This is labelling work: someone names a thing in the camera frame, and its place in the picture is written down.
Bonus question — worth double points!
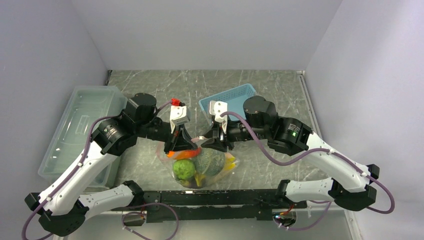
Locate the green netted melon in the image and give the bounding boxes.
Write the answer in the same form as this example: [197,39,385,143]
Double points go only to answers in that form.
[193,148,226,177]

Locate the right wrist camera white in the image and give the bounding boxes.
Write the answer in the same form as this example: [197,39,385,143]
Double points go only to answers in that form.
[208,100,229,134]

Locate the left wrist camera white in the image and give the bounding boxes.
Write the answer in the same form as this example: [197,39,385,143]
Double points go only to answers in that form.
[169,98,191,133]

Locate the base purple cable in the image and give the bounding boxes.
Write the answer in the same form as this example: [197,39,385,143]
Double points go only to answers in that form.
[273,200,333,232]
[121,202,180,240]

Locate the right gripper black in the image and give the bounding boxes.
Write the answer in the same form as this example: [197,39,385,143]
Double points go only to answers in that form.
[200,117,269,152]

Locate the clear zip top bag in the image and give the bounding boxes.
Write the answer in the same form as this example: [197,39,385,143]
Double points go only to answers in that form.
[156,136,240,189]

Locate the light blue plastic basket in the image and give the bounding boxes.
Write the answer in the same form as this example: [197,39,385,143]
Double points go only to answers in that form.
[198,83,257,125]

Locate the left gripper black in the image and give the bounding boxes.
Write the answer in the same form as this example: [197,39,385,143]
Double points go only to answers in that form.
[136,118,198,154]

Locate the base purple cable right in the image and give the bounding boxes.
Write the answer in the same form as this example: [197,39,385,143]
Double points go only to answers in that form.
[273,200,333,232]

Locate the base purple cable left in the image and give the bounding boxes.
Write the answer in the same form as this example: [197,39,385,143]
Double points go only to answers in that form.
[121,202,180,240]

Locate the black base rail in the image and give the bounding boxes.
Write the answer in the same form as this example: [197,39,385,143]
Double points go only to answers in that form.
[110,188,309,223]

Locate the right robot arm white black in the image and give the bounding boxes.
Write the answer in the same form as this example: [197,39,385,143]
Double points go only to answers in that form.
[202,95,380,212]

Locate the yellow banana bunch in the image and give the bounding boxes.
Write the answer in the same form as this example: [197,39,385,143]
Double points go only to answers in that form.
[180,153,238,189]

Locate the light green custard apple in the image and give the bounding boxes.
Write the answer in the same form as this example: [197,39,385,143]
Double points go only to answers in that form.
[172,159,196,180]

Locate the clear plastic storage bin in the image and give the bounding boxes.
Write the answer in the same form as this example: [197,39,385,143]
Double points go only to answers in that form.
[38,86,127,184]

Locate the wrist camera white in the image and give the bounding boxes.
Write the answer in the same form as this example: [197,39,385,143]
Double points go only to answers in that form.
[169,98,191,133]
[208,100,229,134]

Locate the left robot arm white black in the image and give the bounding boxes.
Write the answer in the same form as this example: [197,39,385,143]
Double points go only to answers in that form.
[25,93,197,237]

